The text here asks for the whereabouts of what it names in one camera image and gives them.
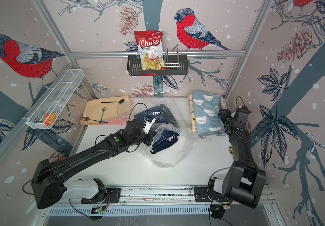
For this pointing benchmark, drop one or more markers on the beige wooden cutting board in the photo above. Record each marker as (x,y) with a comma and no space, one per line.
(94,108)

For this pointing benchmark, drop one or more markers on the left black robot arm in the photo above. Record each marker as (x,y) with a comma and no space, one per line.
(48,182)

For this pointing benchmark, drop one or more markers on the white wire basket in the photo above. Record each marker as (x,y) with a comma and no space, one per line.
(57,97)

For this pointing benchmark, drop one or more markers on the circuit board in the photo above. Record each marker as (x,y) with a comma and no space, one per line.
(219,207)
(99,210)

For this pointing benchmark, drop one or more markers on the clear plastic vacuum bag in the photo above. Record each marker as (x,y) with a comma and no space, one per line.
(172,156)

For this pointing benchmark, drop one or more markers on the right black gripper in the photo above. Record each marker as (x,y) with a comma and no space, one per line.
(225,113)

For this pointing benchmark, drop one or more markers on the navy blue fleece blanket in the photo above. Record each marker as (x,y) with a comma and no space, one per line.
(165,138)

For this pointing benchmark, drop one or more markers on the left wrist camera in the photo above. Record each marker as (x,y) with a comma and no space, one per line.
(148,122)

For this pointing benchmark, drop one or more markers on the black spoon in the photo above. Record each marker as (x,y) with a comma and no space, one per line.
(118,102)

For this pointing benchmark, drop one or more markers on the dark grey wall rack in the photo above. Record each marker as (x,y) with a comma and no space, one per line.
(167,64)

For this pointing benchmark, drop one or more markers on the light blue bear blanket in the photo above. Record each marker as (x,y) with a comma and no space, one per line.
(206,108)

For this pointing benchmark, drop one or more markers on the orange checkered blanket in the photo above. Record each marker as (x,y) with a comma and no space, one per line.
(192,114)

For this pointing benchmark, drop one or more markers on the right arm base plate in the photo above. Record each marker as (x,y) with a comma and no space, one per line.
(204,194)

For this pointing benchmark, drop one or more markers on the left circuit board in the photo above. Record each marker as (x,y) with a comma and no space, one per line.
(99,210)

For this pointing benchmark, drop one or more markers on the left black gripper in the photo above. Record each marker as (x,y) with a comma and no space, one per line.
(150,135)

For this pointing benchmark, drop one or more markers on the gold spoon pair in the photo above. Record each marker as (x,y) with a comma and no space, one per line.
(231,150)

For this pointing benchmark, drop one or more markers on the red Chuba chips bag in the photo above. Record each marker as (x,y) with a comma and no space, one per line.
(150,49)

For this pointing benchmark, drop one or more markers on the silver white-handled spoon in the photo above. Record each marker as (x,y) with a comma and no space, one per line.
(117,111)

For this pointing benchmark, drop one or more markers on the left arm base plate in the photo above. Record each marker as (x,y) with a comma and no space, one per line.
(111,195)

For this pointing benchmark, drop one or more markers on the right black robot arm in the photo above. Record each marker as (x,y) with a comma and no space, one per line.
(244,181)

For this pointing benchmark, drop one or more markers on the small silver spoon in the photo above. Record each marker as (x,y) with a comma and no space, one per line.
(101,119)

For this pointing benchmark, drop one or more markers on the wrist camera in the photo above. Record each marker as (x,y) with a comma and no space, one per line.
(242,114)
(148,122)

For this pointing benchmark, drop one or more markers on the right circuit board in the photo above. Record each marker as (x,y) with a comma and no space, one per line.
(219,207)

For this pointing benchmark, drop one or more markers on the pink tray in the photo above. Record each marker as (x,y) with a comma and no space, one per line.
(106,121)

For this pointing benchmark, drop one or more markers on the orange item in basket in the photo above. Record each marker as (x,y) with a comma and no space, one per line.
(49,119)

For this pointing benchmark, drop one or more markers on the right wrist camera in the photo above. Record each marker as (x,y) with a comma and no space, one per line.
(242,114)

